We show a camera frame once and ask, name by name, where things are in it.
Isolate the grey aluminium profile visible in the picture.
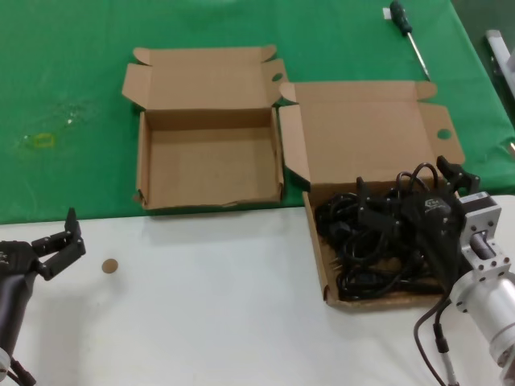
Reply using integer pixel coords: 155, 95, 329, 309
484, 28, 515, 81

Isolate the open brown cardboard box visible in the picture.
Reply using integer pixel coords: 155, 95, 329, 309
277, 80, 466, 310
122, 43, 290, 211

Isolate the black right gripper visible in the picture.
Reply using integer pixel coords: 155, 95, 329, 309
356, 154, 480, 293

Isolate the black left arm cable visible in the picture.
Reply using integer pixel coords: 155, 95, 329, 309
0, 355, 37, 386

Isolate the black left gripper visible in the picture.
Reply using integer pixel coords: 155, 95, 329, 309
0, 207, 87, 351

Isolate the cable with metal connector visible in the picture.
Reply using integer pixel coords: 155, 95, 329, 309
433, 301, 462, 386

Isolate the clear wrinkled tape patch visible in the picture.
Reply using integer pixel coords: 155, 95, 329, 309
51, 101, 98, 130

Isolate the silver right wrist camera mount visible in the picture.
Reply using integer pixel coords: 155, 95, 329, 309
458, 191, 515, 282

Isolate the green black handled screwdriver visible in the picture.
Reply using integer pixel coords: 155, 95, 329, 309
389, 0, 431, 81

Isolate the green table cloth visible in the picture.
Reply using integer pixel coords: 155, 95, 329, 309
0, 0, 515, 226

